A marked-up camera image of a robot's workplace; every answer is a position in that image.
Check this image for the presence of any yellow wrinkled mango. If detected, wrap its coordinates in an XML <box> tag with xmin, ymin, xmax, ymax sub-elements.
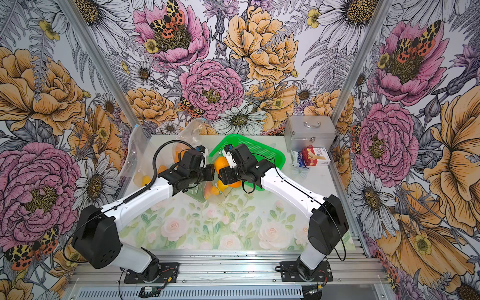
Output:
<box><xmin>217</xmin><ymin>180</ymin><xmax>229</xmax><ymax>193</ymax></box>

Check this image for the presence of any red mango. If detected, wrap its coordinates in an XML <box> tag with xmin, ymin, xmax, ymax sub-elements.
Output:
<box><xmin>204</xmin><ymin>182</ymin><xmax>216</xmax><ymax>200</ymax></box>

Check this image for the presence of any clear zip-top bag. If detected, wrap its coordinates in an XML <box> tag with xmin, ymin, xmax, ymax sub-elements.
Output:
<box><xmin>119</xmin><ymin>125</ymin><xmax>158</xmax><ymax>193</ymax></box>
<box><xmin>172</xmin><ymin>119</ymin><xmax>208</xmax><ymax>158</ymax></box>
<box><xmin>187</xmin><ymin>157</ymin><xmax>242</xmax><ymax>204</ymax></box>

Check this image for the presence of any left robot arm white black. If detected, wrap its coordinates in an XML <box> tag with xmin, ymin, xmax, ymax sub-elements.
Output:
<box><xmin>71</xmin><ymin>146</ymin><xmax>215</xmax><ymax>283</ymax></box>

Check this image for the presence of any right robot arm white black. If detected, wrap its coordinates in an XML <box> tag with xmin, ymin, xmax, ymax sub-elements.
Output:
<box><xmin>217</xmin><ymin>144</ymin><xmax>350</xmax><ymax>281</ymax></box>

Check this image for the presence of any green plastic basket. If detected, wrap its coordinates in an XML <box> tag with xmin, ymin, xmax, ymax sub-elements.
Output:
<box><xmin>209</xmin><ymin>134</ymin><xmax>286</xmax><ymax>191</ymax></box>

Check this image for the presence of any blue white small packet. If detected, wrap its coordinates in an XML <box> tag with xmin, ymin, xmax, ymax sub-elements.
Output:
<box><xmin>291</xmin><ymin>151</ymin><xmax>307</xmax><ymax>169</ymax></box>

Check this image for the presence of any silver metal case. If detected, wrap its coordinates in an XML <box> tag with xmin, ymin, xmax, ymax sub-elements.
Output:
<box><xmin>284</xmin><ymin>116</ymin><xmax>336</xmax><ymax>151</ymax></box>

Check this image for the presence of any red white snack box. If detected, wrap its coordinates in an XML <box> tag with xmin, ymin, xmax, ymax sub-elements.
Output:
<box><xmin>302</xmin><ymin>146</ymin><xmax>331</xmax><ymax>168</ymax></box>

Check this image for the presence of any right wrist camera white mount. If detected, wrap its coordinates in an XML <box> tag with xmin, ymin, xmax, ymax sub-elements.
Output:
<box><xmin>222</xmin><ymin>144</ymin><xmax>237</xmax><ymax>169</ymax></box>

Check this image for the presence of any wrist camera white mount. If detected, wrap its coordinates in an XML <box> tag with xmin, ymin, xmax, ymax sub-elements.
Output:
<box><xmin>196</xmin><ymin>145</ymin><xmax>208</xmax><ymax>154</ymax></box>
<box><xmin>222</xmin><ymin>144</ymin><xmax>237</xmax><ymax>169</ymax></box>

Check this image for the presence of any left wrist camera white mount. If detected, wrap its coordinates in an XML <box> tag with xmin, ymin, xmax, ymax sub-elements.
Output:
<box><xmin>196</xmin><ymin>145</ymin><xmax>208</xmax><ymax>154</ymax></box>

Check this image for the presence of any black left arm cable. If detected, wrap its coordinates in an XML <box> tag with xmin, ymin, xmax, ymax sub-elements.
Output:
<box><xmin>123</xmin><ymin>139</ymin><xmax>196</xmax><ymax>205</ymax></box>

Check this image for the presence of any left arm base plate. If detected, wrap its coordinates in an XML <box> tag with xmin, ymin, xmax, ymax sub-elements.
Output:
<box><xmin>124</xmin><ymin>262</ymin><xmax>180</xmax><ymax>285</ymax></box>

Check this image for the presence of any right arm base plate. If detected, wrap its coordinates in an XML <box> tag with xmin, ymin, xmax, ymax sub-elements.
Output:
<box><xmin>275</xmin><ymin>261</ymin><xmax>334</xmax><ymax>283</ymax></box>

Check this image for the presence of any aluminium front rail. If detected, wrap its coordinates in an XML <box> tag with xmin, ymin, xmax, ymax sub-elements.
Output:
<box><xmin>63</xmin><ymin>249</ymin><xmax>391</xmax><ymax>290</ymax></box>

